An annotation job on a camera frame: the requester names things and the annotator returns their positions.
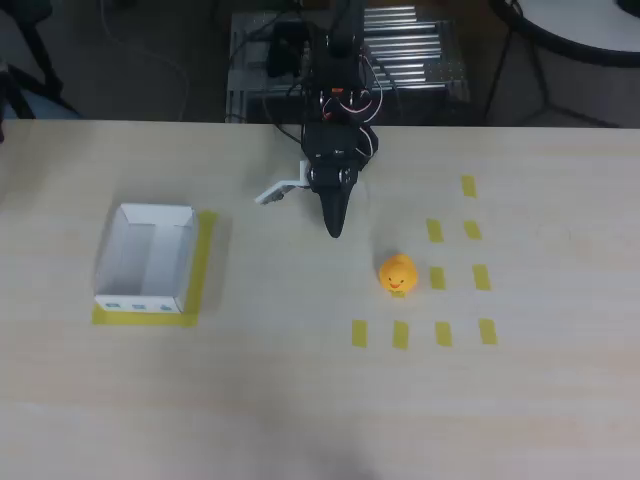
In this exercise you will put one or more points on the yellow rubber duck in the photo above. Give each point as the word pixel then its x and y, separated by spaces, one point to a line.
pixel 398 273

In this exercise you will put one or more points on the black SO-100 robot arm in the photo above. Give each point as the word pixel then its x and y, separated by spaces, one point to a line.
pixel 340 65

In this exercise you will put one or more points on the white open cardboard box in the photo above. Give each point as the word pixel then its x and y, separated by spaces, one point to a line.
pixel 145 260

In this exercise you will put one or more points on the short yellow tape marker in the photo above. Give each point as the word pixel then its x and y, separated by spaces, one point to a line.
pixel 481 277
pixel 443 334
pixel 488 332
pixel 401 335
pixel 434 230
pixel 359 334
pixel 398 294
pixel 468 186
pixel 472 229
pixel 437 278

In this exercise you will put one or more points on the metal roller rack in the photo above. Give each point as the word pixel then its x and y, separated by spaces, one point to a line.
pixel 415 55

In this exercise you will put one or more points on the long yellow tape strip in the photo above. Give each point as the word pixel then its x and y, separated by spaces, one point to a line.
pixel 145 320
pixel 204 250

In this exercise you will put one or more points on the round white table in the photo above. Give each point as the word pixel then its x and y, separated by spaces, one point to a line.
pixel 575 25

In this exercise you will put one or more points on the blue seat cushion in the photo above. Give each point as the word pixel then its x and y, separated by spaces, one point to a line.
pixel 50 107

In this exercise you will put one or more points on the black office chair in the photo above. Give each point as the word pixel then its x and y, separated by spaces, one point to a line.
pixel 35 50

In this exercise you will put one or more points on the white plastic wrist bracket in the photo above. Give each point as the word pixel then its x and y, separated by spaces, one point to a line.
pixel 277 190

